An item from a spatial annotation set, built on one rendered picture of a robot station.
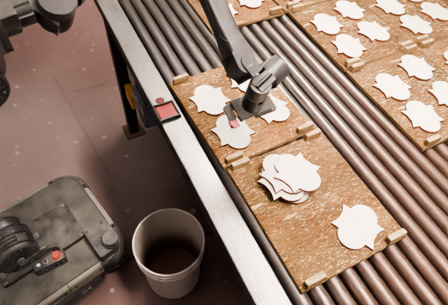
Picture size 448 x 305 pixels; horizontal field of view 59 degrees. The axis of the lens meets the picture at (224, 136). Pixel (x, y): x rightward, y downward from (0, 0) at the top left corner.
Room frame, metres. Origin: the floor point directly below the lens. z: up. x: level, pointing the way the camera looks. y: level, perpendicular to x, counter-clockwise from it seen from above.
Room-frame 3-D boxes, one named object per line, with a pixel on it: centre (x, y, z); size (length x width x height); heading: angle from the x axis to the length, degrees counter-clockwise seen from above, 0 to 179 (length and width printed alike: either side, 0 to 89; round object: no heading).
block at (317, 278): (0.36, -0.25, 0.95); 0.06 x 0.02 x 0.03; 120
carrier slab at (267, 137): (0.95, -0.05, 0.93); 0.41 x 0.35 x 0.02; 32
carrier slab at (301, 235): (0.59, -0.27, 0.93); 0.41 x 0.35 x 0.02; 30
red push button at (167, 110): (0.91, 0.20, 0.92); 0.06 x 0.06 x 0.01; 30
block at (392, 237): (0.49, -0.48, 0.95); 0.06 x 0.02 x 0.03; 120
